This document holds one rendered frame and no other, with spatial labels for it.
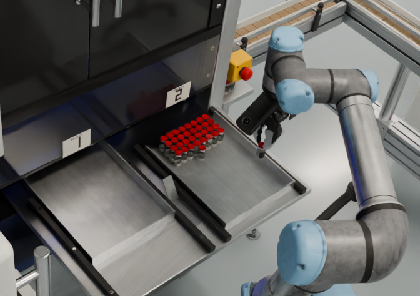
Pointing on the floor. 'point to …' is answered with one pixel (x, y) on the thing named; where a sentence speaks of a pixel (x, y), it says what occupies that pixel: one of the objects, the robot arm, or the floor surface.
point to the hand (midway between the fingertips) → (260, 144)
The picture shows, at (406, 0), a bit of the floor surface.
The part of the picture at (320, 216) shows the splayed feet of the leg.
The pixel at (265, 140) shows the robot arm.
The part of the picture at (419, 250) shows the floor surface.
